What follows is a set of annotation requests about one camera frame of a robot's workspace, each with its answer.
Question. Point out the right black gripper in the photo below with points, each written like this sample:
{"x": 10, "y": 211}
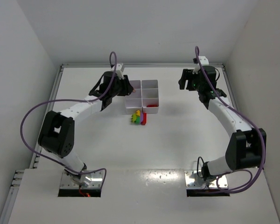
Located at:
{"x": 185, "y": 78}

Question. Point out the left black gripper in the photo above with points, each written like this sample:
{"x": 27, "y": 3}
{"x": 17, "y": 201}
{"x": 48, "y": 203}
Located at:
{"x": 125, "y": 86}

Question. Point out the red lego brick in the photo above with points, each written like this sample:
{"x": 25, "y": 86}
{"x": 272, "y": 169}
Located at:
{"x": 149, "y": 106}

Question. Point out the multicolour lego cluster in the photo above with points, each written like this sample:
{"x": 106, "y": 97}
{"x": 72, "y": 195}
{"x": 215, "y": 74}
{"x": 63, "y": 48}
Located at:
{"x": 139, "y": 118}

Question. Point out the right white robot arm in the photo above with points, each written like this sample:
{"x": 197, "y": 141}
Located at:
{"x": 246, "y": 143}

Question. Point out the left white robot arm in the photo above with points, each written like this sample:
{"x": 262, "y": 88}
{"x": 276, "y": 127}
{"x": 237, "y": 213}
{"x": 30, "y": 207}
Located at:
{"x": 57, "y": 134}

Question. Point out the white six-compartment container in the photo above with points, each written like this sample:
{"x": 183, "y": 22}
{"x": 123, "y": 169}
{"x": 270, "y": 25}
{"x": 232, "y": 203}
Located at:
{"x": 147, "y": 93}

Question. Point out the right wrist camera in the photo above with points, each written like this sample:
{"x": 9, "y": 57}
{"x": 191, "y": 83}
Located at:
{"x": 200, "y": 62}

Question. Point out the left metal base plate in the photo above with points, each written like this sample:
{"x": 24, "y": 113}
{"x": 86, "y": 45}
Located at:
{"x": 88, "y": 181}

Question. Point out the metal base plate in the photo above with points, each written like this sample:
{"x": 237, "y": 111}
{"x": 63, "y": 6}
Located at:
{"x": 194, "y": 181}
{"x": 88, "y": 181}

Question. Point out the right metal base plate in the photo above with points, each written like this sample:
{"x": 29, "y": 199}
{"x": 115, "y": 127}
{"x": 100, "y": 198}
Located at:
{"x": 194, "y": 181}

